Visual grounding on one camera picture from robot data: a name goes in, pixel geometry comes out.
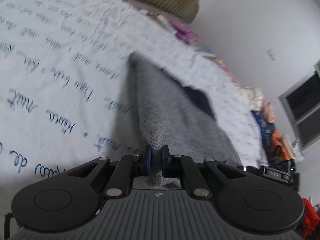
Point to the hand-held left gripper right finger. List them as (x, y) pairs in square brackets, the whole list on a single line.
[(165, 158)]

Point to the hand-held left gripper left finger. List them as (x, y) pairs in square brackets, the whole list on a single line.
[(149, 158)]

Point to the grey and navy sweater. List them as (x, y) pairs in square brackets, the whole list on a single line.
[(165, 110)]

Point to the pile of mixed clothes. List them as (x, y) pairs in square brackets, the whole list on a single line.
[(270, 122)]

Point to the red cloth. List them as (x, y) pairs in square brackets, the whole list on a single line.
[(310, 220)]

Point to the dark framed window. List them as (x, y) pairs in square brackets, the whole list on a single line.
[(303, 105)]

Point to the pink cloth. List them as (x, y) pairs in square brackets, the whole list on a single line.
[(183, 31)]

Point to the white script-printed bed sheet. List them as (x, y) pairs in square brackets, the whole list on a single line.
[(57, 67)]

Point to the white wall switch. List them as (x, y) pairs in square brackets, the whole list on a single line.
[(271, 54)]

